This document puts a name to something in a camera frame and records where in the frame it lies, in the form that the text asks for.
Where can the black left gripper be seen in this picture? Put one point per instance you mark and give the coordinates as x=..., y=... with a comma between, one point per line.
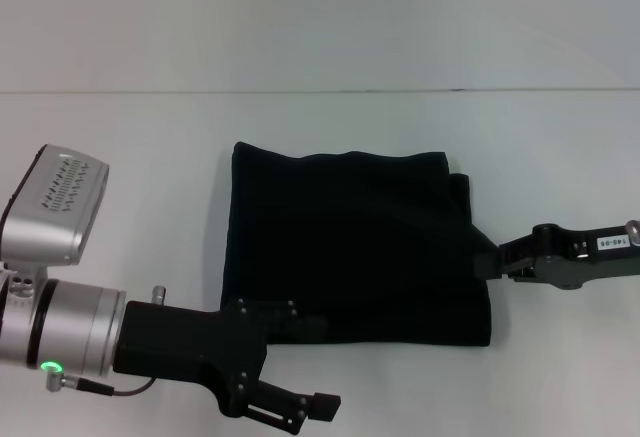
x=190, y=347

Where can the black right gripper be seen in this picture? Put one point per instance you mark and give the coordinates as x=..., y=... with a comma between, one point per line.
x=585, y=257

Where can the black t-shirt with FREE print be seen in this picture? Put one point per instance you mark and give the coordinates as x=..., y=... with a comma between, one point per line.
x=350, y=242

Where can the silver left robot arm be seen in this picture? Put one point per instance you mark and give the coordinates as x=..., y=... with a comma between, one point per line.
x=60, y=327

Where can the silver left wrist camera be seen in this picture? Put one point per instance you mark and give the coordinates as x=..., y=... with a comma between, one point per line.
x=52, y=202

